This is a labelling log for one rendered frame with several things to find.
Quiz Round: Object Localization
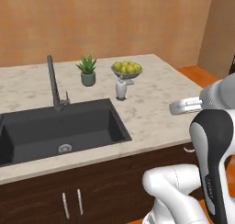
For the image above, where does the dark wood drawer front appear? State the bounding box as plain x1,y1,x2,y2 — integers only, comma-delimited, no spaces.
146,141,204,201

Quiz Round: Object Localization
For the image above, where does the dark grey tap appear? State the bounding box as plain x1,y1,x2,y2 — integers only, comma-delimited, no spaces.
46,54,72,112

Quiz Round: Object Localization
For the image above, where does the black sink basin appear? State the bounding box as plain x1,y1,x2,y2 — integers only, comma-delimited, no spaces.
0,97,133,168

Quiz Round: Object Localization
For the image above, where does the white soap dispenser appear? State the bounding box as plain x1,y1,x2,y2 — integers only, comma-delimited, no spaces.
115,75,129,101

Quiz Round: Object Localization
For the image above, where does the dark wood cupboard door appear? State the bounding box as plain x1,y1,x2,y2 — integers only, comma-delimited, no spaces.
0,172,74,224
73,158,154,224

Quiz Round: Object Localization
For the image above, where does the green plant in grey pot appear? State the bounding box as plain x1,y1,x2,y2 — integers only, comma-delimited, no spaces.
75,54,98,87

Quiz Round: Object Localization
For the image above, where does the grey fruit bowl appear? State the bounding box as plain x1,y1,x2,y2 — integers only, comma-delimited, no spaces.
110,64,143,86

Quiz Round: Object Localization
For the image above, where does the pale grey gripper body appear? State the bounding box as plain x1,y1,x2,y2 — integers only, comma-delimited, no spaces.
169,96,204,116

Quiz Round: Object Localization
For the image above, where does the silver cupboard door handle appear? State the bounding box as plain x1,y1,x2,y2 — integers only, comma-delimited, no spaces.
76,188,84,217
62,192,71,220

